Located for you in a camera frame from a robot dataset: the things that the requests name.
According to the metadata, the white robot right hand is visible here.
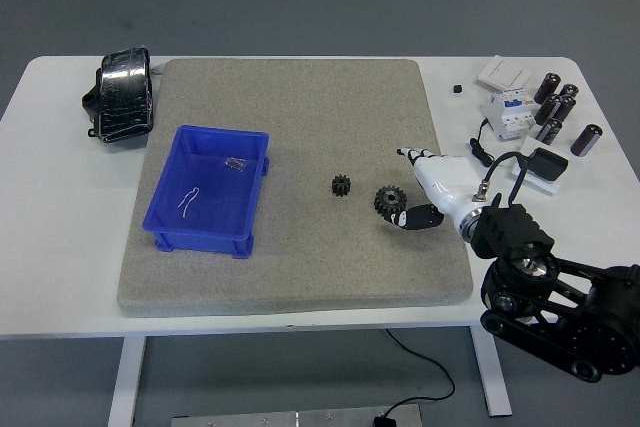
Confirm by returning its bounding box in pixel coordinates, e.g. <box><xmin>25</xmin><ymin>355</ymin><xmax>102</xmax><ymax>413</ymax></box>
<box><xmin>382</xmin><ymin>146</ymin><xmax>494</xmax><ymax>232</ymax></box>

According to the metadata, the large black gear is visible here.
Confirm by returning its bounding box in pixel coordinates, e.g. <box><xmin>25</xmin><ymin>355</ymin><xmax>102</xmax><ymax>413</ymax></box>
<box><xmin>373</xmin><ymin>185</ymin><xmax>407</xmax><ymax>222</ymax></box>

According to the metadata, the small black gear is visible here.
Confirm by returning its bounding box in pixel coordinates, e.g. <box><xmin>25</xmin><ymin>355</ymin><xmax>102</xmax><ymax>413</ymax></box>
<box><xmin>330</xmin><ymin>174</ymin><xmax>354</xmax><ymax>198</ymax></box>

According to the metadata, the blue plastic box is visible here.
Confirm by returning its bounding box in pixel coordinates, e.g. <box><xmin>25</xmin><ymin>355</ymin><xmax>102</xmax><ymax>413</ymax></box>
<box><xmin>142</xmin><ymin>124</ymin><xmax>271</xmax><ymax>259</ymax></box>

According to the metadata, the white circuit breaker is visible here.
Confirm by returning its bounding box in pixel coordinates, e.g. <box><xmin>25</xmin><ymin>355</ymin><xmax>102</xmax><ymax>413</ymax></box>
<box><xmin>481</xmin><ymin>86</ymin><xmax>542</xmax><ymax>142</ymax></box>

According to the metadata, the black power adapter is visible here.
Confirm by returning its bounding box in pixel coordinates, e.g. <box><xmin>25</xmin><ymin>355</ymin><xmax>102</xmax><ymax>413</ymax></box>
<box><xmin>527</xmin><ymin>146</ymin><xmax>570</xmax><ymax>183</ymax></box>

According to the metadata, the grey-brown mat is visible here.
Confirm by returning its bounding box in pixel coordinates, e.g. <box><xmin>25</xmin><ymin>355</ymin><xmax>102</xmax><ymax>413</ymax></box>
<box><xmin>116</xmin><ymin>57</ymin><xmax>475</xmax><ymax>318</ymax></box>

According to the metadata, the white table leg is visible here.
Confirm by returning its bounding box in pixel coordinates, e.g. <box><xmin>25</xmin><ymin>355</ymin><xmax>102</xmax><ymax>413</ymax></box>
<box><xmin>468</xmin><ymin>326</ymin><xmax>514</xmax><ymax>417</ymax></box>
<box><xmin>107</xmin><ymin>335</ymin><xmax>147</xmax><ymax>427</ymax></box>

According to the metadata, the metal floor plate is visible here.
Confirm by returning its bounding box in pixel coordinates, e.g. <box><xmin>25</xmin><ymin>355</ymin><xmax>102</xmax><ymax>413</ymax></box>
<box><xmin>171</xmin><ymin>404</ymin><xmax>424</xmax><ymax>427</ymax></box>

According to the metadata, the black tape-wrapped device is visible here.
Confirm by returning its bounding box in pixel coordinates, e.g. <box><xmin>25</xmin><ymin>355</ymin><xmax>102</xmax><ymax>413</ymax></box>
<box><xmin>80</xmin><ymin>46</ymin><xmax>156</xmax><ymax>146</ymax></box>

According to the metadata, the black adapter cord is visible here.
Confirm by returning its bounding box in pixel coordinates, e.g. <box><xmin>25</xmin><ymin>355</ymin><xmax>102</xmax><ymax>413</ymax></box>
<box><xmin>468</xmin><ymin>118</ymin><xmax>531</xmax><ymax>168</ymax></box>

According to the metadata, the white wall switch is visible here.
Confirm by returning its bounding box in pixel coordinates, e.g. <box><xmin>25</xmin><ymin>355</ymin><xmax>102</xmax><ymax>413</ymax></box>
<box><xmin>477</xmin><ymin>55</ymin><xmax>532</xmax><ymax>91</ymax></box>

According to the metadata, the black floor cable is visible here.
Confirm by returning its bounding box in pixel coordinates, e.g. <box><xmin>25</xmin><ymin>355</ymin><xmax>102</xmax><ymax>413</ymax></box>
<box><xmin>383</xmin><ymin>329</ymin><xmax>456</xmax><ymax>418</ymax></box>

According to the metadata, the thin white string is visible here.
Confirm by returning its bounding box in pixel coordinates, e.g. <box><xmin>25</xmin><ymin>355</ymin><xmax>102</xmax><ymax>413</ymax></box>
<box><xmin>176</xmin><ymin>186</ymin><xmax>200</xmax><ymax>218</ymax></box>

